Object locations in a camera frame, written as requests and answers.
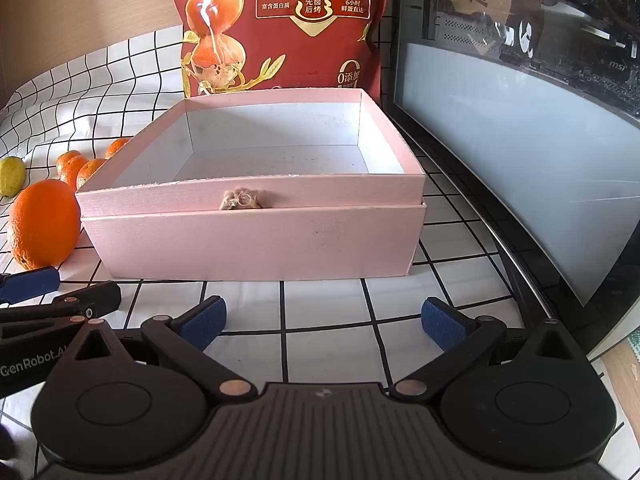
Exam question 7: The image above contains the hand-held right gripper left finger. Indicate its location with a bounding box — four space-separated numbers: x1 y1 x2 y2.
62 296 257 404

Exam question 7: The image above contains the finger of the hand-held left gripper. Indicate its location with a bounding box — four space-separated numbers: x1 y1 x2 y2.
0 266 61 307
0 281 122 343

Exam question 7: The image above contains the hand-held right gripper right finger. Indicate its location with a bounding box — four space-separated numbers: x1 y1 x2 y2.
390 297 588 403

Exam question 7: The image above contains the large orange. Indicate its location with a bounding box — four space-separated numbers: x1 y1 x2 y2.
6 178 82 271

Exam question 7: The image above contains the pink cardboard box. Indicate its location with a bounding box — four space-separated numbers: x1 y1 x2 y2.
75 87 427 282

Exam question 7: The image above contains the yellow-green lemon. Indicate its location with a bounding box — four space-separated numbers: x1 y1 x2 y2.
0 156 27 198

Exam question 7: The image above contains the small tangerine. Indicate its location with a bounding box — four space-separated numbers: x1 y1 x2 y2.
60 155 90 191
56 150 82 177
76 158 108 192
105 137 132 160

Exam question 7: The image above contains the white black-checked tablecloth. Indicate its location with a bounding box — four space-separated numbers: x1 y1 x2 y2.
0 24 628 480

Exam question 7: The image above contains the red printed snack bag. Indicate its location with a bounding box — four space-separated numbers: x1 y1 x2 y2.
171 0 396 100

